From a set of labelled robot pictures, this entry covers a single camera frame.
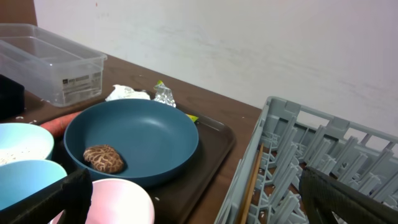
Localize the orange carrot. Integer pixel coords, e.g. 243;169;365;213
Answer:
40;111;81;138

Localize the dark blue plate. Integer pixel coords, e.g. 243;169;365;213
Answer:
63;99;199;187

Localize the brown shiitake mushroom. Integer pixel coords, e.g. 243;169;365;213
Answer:
83;144;124;174

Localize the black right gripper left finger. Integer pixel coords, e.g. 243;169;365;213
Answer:
1;169;93;224

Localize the grey dishwasher rack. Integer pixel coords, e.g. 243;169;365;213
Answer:
216;96;397;223

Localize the white tissue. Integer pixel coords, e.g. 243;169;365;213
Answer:
105;85;150;101

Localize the pink cup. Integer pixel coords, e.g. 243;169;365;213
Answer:
49;178;155;224

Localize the black plastic bin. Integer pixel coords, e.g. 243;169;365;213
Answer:
0;75;25;119

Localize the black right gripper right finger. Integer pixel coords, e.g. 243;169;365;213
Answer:
299;167;397;224

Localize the brown serving tray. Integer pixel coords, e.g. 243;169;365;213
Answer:
51;101;236;223

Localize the foil snack wrapper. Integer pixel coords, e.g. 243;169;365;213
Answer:
153;80;200;123

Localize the light blue rice bowl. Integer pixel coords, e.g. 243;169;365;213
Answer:
1;123;55;166

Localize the wooden chopstick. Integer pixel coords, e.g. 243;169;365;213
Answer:
236;144;264;224

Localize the clear plastic bin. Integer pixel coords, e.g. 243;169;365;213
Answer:
1;23;107;107

